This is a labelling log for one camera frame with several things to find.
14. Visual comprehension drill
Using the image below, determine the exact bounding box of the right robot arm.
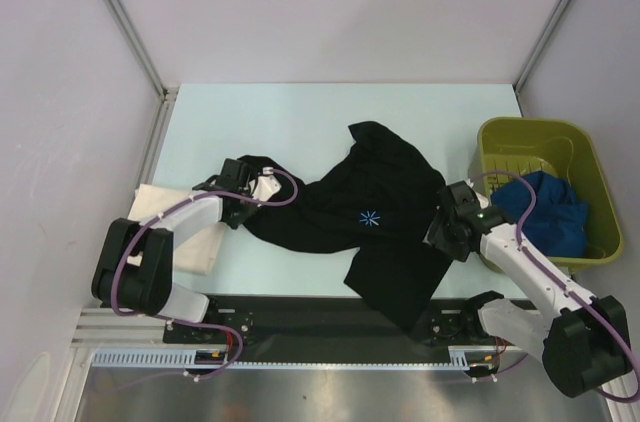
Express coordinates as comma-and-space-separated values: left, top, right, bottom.
426, 181, 639, 398

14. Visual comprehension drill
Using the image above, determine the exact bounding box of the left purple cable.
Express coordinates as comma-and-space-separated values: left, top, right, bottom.
109, 169, 301, 388

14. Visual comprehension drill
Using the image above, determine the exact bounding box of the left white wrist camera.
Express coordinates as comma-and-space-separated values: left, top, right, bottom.
249, 167, 281, 202

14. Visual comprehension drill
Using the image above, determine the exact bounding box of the left aluminium corner post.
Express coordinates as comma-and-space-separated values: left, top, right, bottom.
71, 0, 169, 98

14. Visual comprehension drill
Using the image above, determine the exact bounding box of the folded cream t shirt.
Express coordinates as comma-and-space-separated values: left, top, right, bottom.
127, 184, 226, 275

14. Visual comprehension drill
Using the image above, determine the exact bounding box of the right aluminium corner post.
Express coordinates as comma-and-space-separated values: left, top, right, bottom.
513, 0, 574, 97

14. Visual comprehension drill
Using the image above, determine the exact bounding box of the black t shirt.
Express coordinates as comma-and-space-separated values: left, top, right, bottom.
244, 121, 451, 331

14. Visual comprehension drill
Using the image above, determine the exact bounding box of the aluminium frame rail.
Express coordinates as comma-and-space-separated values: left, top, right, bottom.
69, 305, 619, 349

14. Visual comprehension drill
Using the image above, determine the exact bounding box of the white slotted cable duct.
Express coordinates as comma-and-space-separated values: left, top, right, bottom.
92, 348, 481, 371

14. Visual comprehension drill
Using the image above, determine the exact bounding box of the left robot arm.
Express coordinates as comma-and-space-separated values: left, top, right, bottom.
91, 159, 280, 342

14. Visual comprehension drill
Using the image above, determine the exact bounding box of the aluminium corner post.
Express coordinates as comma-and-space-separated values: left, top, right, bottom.
513, 0, 574, 97
71, 0, 169, 98

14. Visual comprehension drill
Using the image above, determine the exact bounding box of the blue t shirt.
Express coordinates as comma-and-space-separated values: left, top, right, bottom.
490, 170, 590, 259

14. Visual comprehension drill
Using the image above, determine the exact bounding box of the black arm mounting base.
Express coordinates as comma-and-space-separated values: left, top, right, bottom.
99, 291, 586, 364

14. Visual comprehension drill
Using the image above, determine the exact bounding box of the olive green plastic bin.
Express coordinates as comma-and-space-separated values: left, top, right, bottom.
468, 117, 624, 274

